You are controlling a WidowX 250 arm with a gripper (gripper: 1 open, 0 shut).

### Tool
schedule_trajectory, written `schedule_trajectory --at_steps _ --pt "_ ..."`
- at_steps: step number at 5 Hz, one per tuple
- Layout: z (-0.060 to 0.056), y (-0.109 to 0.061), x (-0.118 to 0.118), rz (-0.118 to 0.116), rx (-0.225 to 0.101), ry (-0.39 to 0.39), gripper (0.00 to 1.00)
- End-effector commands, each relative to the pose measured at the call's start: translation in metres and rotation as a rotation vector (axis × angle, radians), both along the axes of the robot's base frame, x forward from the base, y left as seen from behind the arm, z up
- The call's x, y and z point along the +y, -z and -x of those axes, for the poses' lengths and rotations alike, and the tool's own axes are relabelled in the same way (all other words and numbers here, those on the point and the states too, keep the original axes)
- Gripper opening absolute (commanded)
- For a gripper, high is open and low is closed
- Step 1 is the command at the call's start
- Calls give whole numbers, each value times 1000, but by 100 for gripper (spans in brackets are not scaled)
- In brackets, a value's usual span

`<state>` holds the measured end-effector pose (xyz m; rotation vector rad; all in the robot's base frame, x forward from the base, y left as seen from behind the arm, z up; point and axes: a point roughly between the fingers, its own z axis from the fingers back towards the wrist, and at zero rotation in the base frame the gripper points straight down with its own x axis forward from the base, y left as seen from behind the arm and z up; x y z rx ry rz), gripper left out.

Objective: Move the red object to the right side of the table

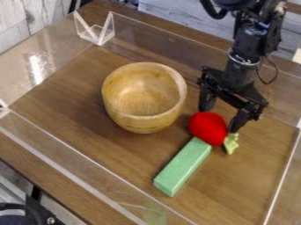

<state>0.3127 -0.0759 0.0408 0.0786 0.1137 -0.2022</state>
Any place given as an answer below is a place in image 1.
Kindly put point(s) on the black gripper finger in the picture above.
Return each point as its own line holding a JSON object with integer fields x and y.
{"x": 238, "y": 121}
{"x": 207, "y": 98}

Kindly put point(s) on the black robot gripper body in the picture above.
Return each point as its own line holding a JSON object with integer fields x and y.
{"x": 239, "y": 97}

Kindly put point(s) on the red plush strawberry toy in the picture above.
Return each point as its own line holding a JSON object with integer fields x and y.
{"x": 209, "y": 127}

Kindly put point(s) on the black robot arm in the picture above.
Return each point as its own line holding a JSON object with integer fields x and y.
{"x": 257, "y": 36}

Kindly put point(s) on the wooden bowl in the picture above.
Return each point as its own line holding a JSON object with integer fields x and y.
{"x": 143, "y": 94}

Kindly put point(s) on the green rectangular block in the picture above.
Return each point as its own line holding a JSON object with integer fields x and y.
{"x": 175, "y": 173}

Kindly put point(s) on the clear acrylic tray wall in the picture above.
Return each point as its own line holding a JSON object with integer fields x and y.
{"x": 95, "y": 167}

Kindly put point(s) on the clear acrylic corner bracket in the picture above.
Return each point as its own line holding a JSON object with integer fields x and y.
{"x": 98, "y": 34}

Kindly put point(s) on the black metal table bracket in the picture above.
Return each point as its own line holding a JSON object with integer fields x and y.
{"x": 21, "y": 208}

